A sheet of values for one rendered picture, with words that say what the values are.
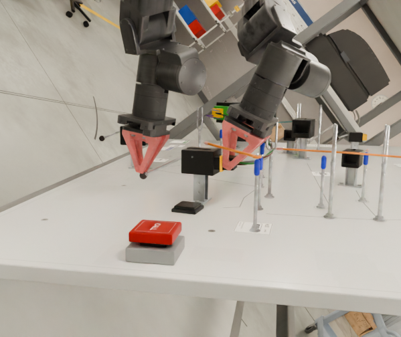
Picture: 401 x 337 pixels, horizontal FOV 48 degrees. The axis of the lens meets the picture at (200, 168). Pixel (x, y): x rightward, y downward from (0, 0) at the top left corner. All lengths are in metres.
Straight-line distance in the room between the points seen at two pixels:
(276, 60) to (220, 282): 0.35
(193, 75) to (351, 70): 1.11
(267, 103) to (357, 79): 1.09
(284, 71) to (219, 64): 7.88
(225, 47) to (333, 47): 6.91
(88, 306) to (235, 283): 0.49
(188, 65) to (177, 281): 0.35
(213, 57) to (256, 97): 7.93
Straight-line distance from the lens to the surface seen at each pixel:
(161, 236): 0.50
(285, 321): 1.23
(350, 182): 0.96
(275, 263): 0.52
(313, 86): 0.74
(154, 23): 0.73
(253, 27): 0.73
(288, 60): 0.68
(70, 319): 0.86
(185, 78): 0.69
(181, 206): 0.70
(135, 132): 0.76
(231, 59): 8.53
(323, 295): 0.46
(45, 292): 0.84
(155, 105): 0.75
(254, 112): 0.69
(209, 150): 0.73
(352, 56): 1.75
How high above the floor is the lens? 1.32
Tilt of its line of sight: 14 degrees down
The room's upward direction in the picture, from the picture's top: 55 degrees clockwise
